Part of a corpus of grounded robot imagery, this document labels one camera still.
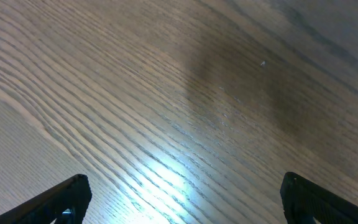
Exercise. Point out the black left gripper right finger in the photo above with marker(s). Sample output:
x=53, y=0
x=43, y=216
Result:
x=305, y=202

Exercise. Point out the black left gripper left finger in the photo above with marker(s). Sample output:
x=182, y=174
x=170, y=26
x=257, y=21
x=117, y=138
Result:
x=66, y=202

